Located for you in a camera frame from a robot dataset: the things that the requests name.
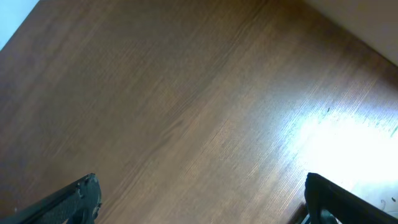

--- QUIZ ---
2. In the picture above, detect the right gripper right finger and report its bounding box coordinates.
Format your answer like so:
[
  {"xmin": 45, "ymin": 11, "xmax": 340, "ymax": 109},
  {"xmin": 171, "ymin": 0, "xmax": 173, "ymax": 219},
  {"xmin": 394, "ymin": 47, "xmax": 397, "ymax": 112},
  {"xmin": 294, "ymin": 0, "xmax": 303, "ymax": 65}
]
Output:
[{"xmin": 303, "ymin": 172, "xmax": 397, "ymax": 224}]

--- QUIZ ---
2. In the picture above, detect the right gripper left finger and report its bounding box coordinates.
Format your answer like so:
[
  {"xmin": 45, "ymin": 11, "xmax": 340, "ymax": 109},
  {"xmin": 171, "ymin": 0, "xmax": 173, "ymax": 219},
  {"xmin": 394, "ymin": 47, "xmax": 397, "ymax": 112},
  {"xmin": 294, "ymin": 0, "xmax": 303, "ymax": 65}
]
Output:
[{"xmin": 1, "ymin": 173, "xmax": 102, "ymax": 224}]

